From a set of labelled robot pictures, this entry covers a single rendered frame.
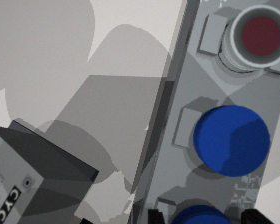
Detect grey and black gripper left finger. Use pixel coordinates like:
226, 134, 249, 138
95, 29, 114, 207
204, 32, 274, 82
148, 209, 165, 224

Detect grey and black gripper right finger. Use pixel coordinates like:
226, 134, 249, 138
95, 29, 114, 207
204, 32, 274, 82
241, 209, 274, 224

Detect grey button panel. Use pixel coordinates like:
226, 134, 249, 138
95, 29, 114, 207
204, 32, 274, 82
0, 120, 99, 224

